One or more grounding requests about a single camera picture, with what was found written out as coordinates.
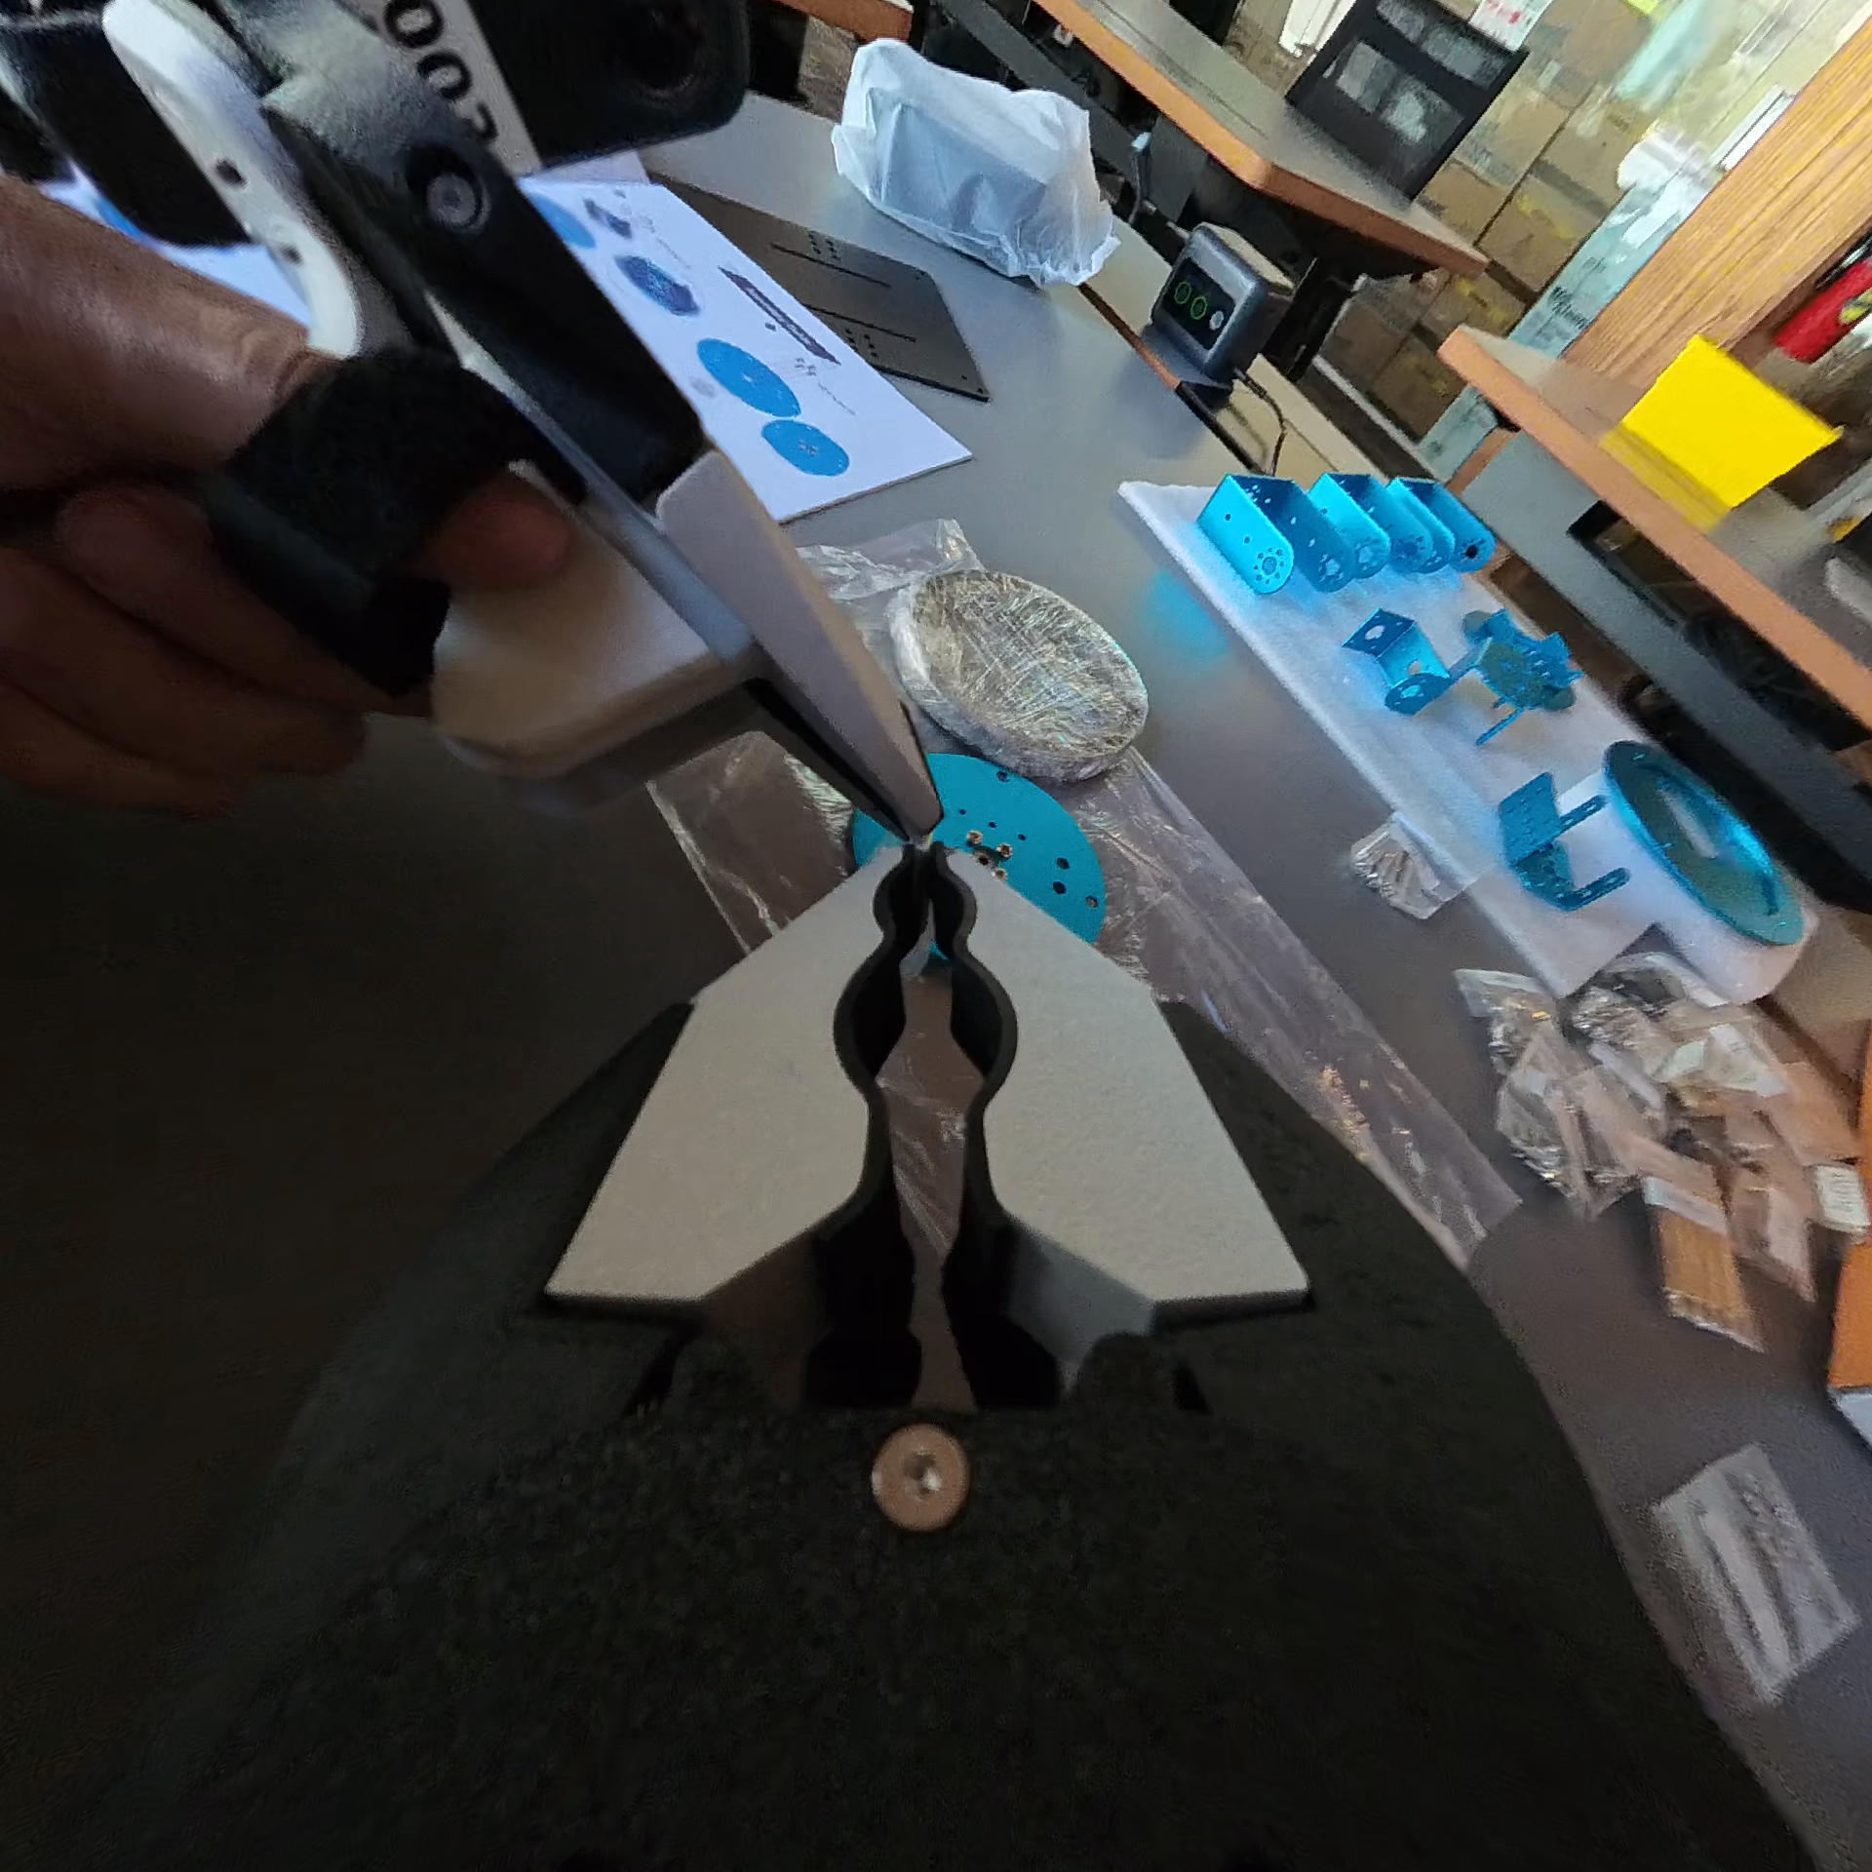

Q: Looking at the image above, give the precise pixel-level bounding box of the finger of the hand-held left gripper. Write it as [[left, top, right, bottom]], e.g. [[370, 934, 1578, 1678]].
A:
[[656, 450, 947, 840], [577, 680, 912, 846]]

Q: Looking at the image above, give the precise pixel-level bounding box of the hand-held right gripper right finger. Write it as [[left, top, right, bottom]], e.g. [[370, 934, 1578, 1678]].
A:
[[937, 849, 1312, 1409]]

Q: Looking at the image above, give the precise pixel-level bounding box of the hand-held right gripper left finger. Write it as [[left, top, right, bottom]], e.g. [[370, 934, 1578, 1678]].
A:
[[545, 849, 931, 1409]]

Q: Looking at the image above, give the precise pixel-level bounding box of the plastic-wrapped round metal ring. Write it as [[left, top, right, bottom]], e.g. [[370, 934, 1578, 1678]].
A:
[[890, 571, 1153, 784]]

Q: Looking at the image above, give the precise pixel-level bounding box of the blue round metal disc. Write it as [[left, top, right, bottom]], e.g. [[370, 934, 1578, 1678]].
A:
[[850, 753, 1107, 973]]

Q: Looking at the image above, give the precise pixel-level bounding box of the wood-edged office desk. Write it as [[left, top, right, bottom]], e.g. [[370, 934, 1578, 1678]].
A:
[[937, 0, 1491, 368], [1439, 324, 1872, 879]]

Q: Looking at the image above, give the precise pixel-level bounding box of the person's left hand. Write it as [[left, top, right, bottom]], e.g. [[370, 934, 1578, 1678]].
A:
[[0, 176, 576, 813]]

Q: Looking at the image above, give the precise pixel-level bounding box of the clear plastic bag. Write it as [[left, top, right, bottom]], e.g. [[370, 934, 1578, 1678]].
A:
[[645, 518, 1523, 1274]]

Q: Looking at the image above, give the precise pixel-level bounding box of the white assembly instruction sheet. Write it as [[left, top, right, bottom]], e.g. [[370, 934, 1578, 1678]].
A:
[[519, 176, 974, 526]]

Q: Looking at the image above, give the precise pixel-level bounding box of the black metal plate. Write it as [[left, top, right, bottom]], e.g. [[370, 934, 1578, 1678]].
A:
[[650, 182, 991, 404]]

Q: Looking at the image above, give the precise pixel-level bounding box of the white plastic-wrapped bundle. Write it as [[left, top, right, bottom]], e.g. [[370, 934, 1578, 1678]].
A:
[[831, 38, 1122, 287]]

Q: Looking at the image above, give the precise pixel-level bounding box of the pile of small screw bags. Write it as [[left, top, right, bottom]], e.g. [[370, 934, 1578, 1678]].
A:
[[1346, 817, 1872, 1354]]

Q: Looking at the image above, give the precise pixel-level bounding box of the white foam sheet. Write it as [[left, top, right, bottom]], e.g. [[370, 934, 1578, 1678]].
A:
[[1118, 475, 1824, 1003]]

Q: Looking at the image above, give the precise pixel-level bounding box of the small grey charger device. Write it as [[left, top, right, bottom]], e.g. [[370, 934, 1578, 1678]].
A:
[[1153, 222, 1295, 389]]

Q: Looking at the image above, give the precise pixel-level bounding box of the single clear hardware bag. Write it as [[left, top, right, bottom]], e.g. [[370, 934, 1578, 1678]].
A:
[[1653, 1444, 1864, 1704]]

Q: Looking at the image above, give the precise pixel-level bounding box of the black office chair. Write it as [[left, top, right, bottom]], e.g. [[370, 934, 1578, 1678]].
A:
[[1286, 0, 1530, 199]]

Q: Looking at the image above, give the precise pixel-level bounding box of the stack of cardboard boxes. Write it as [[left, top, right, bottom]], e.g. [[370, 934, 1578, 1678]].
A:
[[1318, 0, 1800, 441]]

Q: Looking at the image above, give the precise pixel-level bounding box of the yellow plastic bin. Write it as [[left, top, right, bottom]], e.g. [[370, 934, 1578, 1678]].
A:
[[1600, 337, 1845, 515]]

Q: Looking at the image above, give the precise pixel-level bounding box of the wooden pillar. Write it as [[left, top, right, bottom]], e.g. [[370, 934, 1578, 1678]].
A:
[[1565, 28, 1872, 396]]

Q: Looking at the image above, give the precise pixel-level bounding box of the red fire extinguisher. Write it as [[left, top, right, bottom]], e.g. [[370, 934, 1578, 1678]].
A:
[[1777, 241, 1872, 365]]

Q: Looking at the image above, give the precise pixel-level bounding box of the blue metal U bracket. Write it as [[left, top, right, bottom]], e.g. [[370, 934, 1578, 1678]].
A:
[[1375, 475, 1458, 580], [1416, 479, 1501, 574], [1198, 475, 1326, 599], [1307, 470, 1390, 586]]

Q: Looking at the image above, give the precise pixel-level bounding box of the wide blue perforated bracket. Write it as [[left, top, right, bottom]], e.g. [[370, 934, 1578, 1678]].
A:
[[1495, 770, 1632, 912]]

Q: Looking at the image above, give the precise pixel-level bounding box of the small blue U bracket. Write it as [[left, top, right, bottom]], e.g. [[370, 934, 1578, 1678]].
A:
[[1341, 605, 1454, 717]]

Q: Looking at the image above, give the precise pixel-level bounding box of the blue angled bracket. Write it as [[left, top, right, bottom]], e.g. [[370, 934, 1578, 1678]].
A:
[[1469, 657, 1568, 749]]

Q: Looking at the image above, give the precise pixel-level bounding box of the blue metal ring plate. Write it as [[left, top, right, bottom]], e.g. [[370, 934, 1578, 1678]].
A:
[[1600, 738, 1808, 952]]

